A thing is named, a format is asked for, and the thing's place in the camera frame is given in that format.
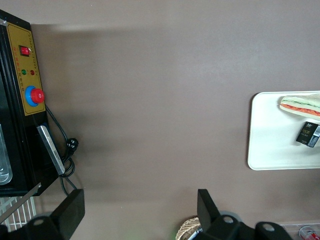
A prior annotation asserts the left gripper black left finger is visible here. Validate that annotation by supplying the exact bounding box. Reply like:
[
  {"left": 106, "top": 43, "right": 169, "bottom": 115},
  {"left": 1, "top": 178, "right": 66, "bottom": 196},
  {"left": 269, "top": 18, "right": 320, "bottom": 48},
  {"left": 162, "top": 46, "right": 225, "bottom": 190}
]
[{"left": 23, "top": 188, "right": 86, "bottom": 240}]

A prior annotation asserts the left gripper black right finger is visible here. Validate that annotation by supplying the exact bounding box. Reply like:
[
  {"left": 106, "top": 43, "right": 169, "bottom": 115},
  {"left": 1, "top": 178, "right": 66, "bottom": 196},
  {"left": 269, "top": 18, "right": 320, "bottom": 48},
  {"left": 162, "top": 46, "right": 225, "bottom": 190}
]
[{"left": 196, "top": 188, "right": 253, "bottom": 240}]

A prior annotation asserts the beige plastic tray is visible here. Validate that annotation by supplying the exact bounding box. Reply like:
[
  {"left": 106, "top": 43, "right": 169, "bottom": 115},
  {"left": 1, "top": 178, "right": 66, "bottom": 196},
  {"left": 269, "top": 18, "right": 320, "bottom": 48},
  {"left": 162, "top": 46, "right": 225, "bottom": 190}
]
[{"left": 247, "top": 91, "right": 320, "bottom": 171}]

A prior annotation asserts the small black gum box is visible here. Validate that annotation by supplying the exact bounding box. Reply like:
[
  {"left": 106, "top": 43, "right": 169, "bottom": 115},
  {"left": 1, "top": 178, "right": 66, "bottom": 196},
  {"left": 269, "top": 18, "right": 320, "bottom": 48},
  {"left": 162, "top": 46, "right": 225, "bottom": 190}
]
[{"left": 296, "top": 121, "right": 320, "bottom": 148}]

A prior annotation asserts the light oval wicker basket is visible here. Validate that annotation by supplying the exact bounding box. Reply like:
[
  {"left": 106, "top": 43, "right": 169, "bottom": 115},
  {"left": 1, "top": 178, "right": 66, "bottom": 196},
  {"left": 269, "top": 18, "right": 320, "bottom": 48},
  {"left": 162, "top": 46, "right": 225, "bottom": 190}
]
[{"left": 176, "top": 216, "right": 202, "bottom": 240}]

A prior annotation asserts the clear acrylic bottle rack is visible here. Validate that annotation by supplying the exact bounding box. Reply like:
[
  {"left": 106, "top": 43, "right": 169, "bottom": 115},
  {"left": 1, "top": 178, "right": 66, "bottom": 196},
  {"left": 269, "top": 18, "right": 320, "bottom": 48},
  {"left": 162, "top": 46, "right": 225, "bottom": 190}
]
[{"left": 279, "top": 219, "right": 320, "bottom": 240}]

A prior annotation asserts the red cola bottle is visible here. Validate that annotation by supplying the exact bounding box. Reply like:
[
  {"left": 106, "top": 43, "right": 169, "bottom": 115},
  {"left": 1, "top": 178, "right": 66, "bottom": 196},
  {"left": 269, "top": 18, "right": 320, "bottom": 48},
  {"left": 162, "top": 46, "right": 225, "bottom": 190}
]
[{"left": 298, "top": 224, "right": 320, "bottom": 240}]

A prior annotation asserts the red emergency stop button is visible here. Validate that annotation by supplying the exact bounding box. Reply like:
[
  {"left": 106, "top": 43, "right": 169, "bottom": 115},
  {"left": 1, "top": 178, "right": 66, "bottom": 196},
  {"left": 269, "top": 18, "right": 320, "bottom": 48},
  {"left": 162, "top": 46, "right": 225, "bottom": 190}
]
[{"left": 24, "top": 85, "right": 46, "bottom": 107}]

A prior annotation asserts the wrapped triangle sandwich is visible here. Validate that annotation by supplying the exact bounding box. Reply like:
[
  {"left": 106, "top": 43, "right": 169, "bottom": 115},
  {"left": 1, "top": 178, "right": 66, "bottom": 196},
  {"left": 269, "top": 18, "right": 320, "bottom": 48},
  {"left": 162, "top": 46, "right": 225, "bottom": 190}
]
[{"left": 277, "top": 91, "right": 320, "bottom": 122}]

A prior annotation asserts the black sealing machine yellow panel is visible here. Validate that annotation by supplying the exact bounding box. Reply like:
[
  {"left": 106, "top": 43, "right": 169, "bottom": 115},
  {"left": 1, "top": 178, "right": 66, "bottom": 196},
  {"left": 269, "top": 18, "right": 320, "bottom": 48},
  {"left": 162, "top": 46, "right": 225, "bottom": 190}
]
[{"left": 0, "top": 9, "right": 49, "bottom": 197}]

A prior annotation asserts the white wire basket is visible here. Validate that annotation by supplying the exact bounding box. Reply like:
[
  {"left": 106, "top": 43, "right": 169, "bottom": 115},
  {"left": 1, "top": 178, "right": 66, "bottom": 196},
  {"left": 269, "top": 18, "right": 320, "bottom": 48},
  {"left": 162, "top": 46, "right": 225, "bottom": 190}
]
[{"left": 0, "top": 196, "right": 38, "bottom": 232}]

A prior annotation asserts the silver machine handle bar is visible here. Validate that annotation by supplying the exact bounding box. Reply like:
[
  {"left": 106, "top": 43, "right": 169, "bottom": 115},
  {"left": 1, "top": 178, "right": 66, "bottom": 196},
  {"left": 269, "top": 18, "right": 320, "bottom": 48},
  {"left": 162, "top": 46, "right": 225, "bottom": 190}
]
[{"left": 36, "top": 124, "right": 66, "bottom": 176}]

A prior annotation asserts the black machine power cable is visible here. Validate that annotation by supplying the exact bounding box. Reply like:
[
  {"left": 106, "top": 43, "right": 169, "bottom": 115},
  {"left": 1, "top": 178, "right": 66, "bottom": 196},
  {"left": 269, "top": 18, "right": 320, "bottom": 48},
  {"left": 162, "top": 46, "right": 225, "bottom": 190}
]
[{"left": 44, "top": 104, "right": 81, "bottom": 198}]

